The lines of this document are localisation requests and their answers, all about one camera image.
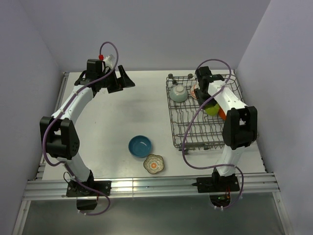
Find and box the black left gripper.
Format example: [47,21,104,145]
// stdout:
[98,66,135,94]

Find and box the white square bowl green outside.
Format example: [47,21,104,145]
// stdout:
[204,103,220,117]

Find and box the white bowl orange outside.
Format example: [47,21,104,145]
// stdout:
[218,108,226,120]

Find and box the orange floral patterned bowl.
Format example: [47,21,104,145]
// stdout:
[190,84,199,99]

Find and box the pale green ceramic bowl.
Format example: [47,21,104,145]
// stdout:
[169,85,188,102]

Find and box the blue ceramic bowl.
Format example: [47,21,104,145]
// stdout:
[128,135,152,158]

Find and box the small flower shaped patterned dish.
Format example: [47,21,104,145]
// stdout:
[143,154,165,174]

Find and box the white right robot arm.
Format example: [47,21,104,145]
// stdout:
[195,66,258,191]

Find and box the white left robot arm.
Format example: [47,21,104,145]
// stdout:
[40,57,135,195]

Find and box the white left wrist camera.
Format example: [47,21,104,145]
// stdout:
[98,54,115,71]

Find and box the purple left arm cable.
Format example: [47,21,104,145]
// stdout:
[42,42,119,216]

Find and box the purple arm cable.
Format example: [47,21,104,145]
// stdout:
[182,58,245,210]
[42,42,119,216]

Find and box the grey wire dish rack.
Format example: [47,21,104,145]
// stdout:
[166,72,243,155]

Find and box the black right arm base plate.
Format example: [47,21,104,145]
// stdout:
[193,176,240,193]

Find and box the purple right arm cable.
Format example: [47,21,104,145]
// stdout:
[182,58,245,210]

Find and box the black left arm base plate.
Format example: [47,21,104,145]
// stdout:
[66,180,112,197]

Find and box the aluminium frame rail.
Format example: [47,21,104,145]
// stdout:
[22,173,280,201]

